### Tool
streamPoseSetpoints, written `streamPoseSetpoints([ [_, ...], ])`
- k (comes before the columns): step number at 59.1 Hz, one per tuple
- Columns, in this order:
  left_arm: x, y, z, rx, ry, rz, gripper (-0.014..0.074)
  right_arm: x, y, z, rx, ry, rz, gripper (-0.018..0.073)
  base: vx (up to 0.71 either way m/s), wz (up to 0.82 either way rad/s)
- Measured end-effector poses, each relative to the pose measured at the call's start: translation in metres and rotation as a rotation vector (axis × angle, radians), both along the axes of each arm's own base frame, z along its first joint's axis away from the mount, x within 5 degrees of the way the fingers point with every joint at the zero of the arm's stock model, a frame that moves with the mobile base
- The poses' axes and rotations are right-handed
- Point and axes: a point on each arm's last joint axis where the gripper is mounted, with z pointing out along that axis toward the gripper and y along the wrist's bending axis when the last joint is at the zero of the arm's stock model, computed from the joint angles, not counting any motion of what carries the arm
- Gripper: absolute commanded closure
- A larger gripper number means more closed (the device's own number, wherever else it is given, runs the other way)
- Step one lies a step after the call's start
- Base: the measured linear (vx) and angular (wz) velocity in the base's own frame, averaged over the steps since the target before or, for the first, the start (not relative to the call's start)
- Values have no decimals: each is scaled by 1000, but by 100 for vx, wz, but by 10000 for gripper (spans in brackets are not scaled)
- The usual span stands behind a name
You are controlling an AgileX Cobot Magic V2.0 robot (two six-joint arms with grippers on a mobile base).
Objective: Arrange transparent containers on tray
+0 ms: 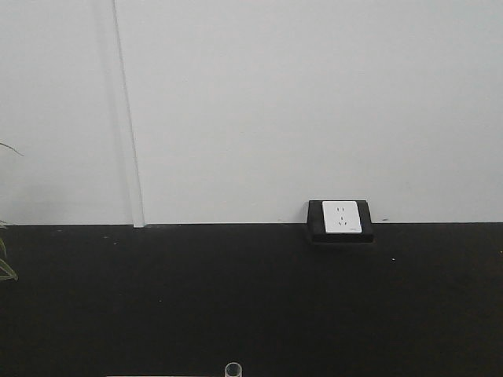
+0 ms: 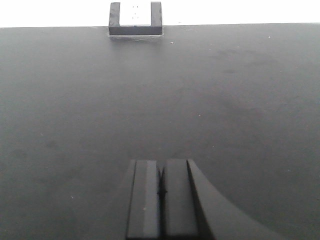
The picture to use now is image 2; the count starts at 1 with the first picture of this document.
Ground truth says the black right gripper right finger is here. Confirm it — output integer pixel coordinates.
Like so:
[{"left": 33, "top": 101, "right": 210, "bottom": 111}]
[{"left": 162, "top": 159, "right": 283, "bottom": 240}]

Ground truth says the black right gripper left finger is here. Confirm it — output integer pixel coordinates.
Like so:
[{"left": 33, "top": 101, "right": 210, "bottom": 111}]
[{"left": 126, "top": 160, "right": 160, "bottom": 240}]

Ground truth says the black and white wall socket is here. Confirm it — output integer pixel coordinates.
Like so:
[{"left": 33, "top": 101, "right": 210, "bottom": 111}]
[{"left": 108, "top": 0, "right": 163, "bottom": 36}]

